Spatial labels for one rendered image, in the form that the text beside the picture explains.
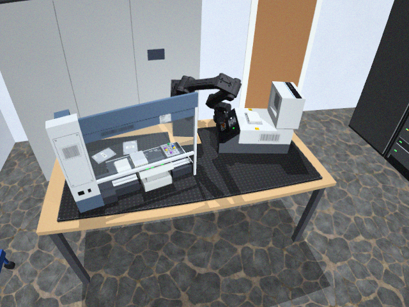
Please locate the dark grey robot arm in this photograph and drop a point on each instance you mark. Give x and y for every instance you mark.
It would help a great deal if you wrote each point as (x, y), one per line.
(228, 90)

